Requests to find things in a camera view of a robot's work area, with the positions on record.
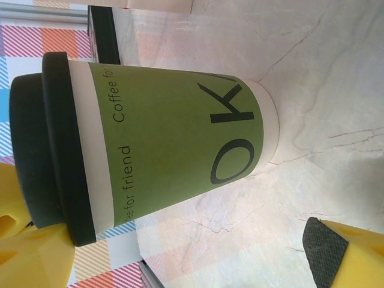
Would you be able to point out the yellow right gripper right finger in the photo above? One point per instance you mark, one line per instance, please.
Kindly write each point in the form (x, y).
(345, 258)

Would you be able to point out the black plastic cup lid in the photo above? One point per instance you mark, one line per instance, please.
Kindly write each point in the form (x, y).
(45, 150)

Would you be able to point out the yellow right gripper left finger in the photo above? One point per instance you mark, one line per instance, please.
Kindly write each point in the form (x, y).
(30, 258)

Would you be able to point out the aluminium frame post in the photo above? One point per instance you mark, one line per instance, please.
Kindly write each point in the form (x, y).
(45, 14)

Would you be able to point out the green paper coffee cup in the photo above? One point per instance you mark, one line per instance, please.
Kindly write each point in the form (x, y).
(180, 135)

